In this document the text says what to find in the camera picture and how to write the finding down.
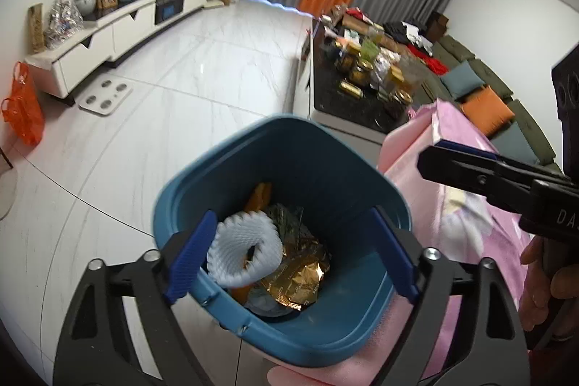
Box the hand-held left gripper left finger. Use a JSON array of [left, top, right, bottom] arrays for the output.
[[52, 209, 219, 386]]

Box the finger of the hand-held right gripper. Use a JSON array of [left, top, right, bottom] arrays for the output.
[[417, 144, 570, 216], [436, 139, 500, 160]]

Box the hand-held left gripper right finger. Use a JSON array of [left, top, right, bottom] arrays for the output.
[[370, 206, 531, 386]]

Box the white foam fruit net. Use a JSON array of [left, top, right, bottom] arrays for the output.
[[207, 209, 284, 288]]

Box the gold brown snack wrapper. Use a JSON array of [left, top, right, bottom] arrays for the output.
[[253, 232, 332, 311]]

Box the dark brown snack wrapper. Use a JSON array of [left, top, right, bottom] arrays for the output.
[[267, 205, 309, 243]]

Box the blue trash bin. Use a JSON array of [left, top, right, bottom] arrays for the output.
[[151, 115, 413, 369]]

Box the person's right hand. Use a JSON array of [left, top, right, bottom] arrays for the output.
[[517, 234, 579, 342]]

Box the pink floral blanket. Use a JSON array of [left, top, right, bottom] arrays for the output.
[[267, 99, 579, 386]]

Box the orange cushion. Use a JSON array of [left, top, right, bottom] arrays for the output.
[[461, 86, 517, 136]]

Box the grey-blue cushion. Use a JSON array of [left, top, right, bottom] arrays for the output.
[[491, 121, 542, 163], [440, 65, 483, 100]]

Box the green sofa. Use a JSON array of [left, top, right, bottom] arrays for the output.
[[425, 34, 562, 170]]

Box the red garment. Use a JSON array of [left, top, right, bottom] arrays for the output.
[[407, 44, 449, 75]]

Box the brown cardboard box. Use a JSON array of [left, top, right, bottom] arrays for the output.
[[427, 12, 451, 43]]

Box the cluster of gold-lidded jars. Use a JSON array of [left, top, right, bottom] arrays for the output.
[[323, 31, 415, 120]]

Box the black garment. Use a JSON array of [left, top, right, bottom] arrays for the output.
[[384, 21, 424, 43]]

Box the coffee table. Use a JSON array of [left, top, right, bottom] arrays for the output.
[[292, 17, 410, 143]]

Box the white body scale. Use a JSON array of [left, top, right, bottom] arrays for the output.
[[79, 79, 135, 116]]

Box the clear round plate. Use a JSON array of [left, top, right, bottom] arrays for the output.
[[0, 162, 19, 224]]

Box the orange plastic bag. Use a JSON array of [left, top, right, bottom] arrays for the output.
[[1, 61, 45, 147]]

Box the white tv cabinet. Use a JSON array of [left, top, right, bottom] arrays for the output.
[[25, 0, 214, 105]]

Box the black blue-lit box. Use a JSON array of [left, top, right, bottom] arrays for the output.
[[155, 0, 186, 25]]

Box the cellophane gift basket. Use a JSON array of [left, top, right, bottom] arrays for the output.
[[45, 0, 85, 50]]

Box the tall beige box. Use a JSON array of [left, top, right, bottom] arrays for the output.
[[28, 3, 45, 55]]

